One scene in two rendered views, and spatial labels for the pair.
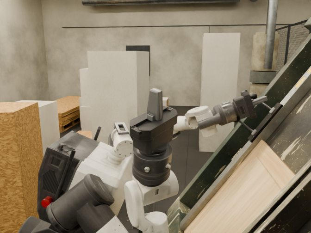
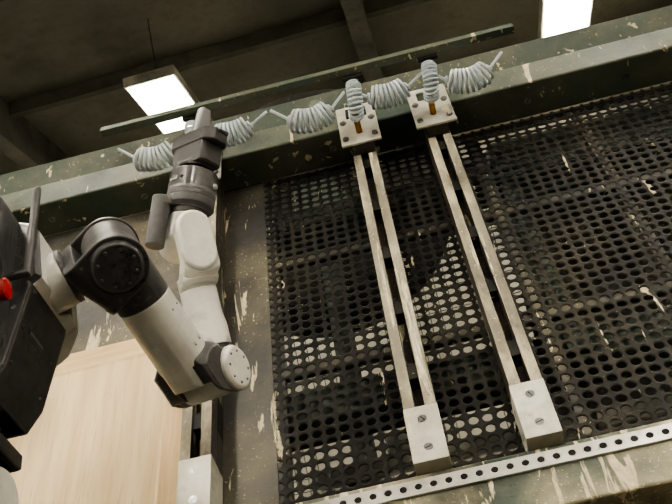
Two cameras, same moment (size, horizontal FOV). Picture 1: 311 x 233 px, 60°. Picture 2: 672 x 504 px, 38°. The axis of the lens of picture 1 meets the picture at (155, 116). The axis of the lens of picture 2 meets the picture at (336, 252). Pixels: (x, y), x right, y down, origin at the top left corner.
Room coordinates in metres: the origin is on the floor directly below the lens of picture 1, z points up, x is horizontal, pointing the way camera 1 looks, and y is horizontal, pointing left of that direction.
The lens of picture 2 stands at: (0.38, 1.61, 0.75)
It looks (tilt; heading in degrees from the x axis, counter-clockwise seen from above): 19 degrees up; 268
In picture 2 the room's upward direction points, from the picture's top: 12 degrees counter-clockwise
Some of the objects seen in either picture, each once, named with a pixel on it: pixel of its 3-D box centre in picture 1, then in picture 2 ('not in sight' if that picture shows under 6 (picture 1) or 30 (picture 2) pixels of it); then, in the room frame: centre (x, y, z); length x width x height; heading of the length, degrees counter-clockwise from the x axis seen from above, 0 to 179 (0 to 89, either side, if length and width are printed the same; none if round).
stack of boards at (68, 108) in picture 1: (65, 111); not in sight; (7.07, 2.40, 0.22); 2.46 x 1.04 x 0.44; 172
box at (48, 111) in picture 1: (23, 136); not in sight; (3.99, 2.03, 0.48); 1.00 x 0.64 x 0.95; 172
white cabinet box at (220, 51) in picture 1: (217, 93); not in sight; (4.86, -1.12, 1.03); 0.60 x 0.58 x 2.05; 172
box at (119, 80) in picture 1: (123, 114); not in sight; (3.72, 0.46, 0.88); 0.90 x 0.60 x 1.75; 172
